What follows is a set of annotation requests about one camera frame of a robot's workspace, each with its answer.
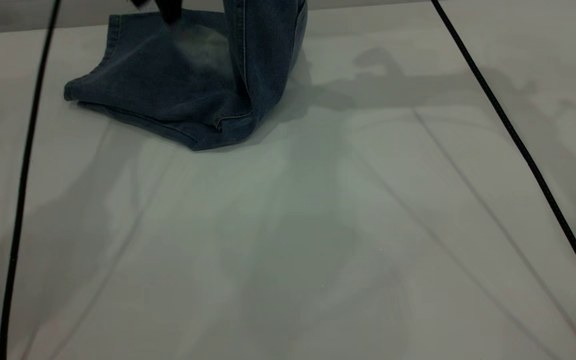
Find blue denim pants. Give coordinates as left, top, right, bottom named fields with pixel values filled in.
left=63, top=0, right=310, bottom=152

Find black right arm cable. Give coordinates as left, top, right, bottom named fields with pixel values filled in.
left=430, top=0, right=576, bottom=331

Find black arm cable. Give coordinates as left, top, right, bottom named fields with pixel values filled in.
left=0, top=0, right=63, bottom=360
left=430, top=0, right=576, bottom=331

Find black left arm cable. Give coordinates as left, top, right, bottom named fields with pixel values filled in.
left=0, top=0, right=63, bottom=360

